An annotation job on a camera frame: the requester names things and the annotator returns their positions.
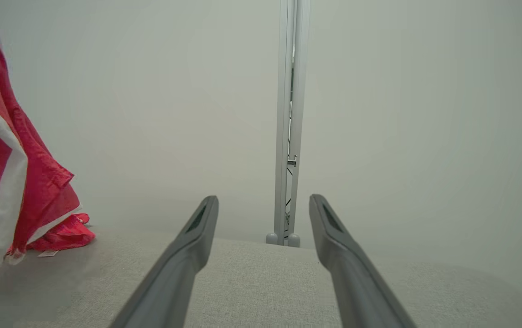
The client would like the red garment stack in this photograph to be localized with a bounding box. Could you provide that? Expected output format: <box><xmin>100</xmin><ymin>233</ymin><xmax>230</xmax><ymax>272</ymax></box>
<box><xmin>0</xmin><ymin>0</ymin><xmax>83</xmax><ymax>273</ymax></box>

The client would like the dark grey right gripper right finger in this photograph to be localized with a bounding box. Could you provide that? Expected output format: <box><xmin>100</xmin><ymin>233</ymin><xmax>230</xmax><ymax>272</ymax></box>
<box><xmin>309</xmin><ymin>194</ymin><xmax>417</xmax><ymax>328</ymax></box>

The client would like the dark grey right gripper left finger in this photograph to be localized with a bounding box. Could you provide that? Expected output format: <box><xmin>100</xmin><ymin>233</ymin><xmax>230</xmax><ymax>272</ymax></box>
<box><xmin>108</xmin><ymin>195</ymin><xmax>219</xmax><ymax>328</ymax></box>

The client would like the red basketball jersey number 23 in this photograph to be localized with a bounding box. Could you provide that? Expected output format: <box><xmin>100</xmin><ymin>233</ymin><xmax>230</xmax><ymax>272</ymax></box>
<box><xmin>27</xmin><ymin>213</ymin><xmax>96</xmax><ymax>258</ymax></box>

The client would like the grey metal partition post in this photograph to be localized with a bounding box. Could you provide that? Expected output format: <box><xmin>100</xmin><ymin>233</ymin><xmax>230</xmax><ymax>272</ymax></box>
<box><xmin>265</xmin><ymin>0</ymin><xmax>311</xmax><ymax>248</ymax></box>

